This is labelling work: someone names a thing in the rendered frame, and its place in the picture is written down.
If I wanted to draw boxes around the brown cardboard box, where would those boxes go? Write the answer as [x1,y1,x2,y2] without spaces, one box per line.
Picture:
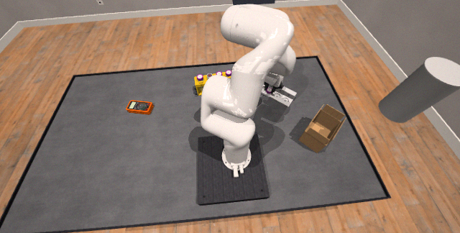
[299,104,346,153]

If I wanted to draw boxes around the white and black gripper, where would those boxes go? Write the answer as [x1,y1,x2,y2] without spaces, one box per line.
[264,74,284,93]

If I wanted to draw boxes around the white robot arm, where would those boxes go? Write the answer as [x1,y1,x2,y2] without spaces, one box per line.
[201,4,296,178]

